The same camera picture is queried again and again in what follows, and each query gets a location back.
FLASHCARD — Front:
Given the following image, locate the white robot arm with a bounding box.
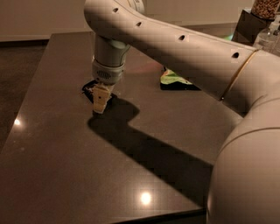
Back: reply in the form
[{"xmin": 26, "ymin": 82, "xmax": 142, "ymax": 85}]
[{"xmin": 84, "ymin": 0, "xmax": 280, "ymax": 224}]

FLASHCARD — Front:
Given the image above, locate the white ribbed gripper body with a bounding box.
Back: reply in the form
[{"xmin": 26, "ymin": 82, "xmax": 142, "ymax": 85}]
[{"xmin": 92, "ymin": 59, "xmax": 124, "ymax": 85}]

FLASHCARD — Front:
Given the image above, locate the dark box stand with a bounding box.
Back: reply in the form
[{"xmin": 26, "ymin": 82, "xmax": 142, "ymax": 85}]
[{"xmin": 232, "ymin": 9, "xmax": 271, "ymax": 46}]

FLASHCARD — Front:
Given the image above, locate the black rxbar chocolate wrapper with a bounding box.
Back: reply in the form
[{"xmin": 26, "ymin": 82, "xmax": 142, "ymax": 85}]
[{"xmin": 81, "ymin": 79, "xmax": 116, "ymax": 112}]

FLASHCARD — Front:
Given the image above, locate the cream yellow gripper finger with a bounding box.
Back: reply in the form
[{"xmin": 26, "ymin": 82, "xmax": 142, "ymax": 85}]
[{"xmin": 93, "ymin": 83, "xmax": 113, "ymax": 114}]

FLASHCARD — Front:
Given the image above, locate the jar of nuts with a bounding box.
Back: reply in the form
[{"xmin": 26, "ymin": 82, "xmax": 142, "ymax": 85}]
[{"xmin": 251, "ymin": 0, "xmax": 280, "ymax": 20}]

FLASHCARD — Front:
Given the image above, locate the green chip bag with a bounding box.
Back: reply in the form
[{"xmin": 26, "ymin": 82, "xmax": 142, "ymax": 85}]
[{"xmin": 160, "ymin": 68, "xmax": 191, "ymax": 85}]

